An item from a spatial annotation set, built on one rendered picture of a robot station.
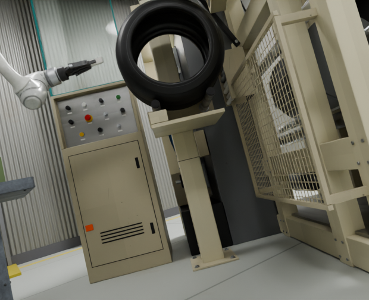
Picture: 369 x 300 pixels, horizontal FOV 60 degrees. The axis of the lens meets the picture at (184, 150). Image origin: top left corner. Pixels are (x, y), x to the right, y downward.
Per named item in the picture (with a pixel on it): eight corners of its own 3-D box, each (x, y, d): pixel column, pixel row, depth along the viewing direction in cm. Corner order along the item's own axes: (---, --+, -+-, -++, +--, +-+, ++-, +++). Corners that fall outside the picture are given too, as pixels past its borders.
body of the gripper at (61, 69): (53, 65, 161) (71, 59, 161) (59, 71, 169) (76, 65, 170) (58, 78, 160) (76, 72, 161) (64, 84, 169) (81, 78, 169)
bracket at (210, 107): (150, 128, 192) (147, 113, 192) (214, 113, 194) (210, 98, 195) (150, 128, 188) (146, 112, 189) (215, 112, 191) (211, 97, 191)
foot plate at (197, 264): (190, 259, 204) (189, 256, 204) (230, 249, 206) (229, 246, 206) (193, 271, 177) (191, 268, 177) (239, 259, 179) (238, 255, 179)
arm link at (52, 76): (49, 73, 169) (59, 69, 170) (55, 89, 168) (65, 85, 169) (41, 67, 160) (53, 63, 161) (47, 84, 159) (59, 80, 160)
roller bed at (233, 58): (225, 106, 207) (214, 63, 210) (247, 101, 208) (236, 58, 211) (231, 99, 188) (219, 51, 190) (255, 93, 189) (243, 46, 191)
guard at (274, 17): (256, 197, 193) (227, 87, 198) (259, 196, 193) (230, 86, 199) (328, 211, 103) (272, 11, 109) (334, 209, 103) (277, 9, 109)
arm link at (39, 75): (53, 84, 172) (52, 94, 161) (26, 93, 171) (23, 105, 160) (43, 65, 165) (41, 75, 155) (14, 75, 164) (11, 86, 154)
